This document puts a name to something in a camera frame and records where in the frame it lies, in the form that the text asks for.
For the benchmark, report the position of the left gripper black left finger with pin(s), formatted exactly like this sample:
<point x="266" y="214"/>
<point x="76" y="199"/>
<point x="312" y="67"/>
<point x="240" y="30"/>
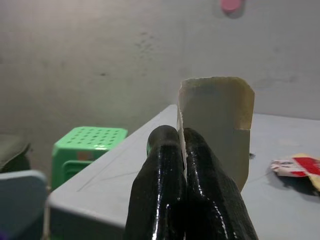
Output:
<point x="160" y="190"/>

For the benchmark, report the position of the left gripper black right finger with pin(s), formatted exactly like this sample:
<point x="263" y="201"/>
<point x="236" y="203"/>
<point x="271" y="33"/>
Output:
<point x="210" y="200"/>

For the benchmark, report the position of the green plastic stool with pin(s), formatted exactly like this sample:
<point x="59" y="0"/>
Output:
<point x="90" y="140"/>

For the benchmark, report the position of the red and beige pouch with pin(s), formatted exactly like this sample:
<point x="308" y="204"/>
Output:
<point x="305" y="163"/>

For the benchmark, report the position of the grey-blue plastic chair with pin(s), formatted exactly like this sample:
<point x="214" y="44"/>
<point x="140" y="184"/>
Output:
<point x="22" y="200"/>

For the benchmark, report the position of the dark green sofa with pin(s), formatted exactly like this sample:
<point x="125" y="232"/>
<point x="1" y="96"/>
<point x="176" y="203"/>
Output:
<point x="12" y="152"/>

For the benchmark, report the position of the pink round wall fixture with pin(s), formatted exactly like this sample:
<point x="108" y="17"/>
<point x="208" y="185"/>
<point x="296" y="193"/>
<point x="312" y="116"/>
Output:
<point x="231" y="5"/>

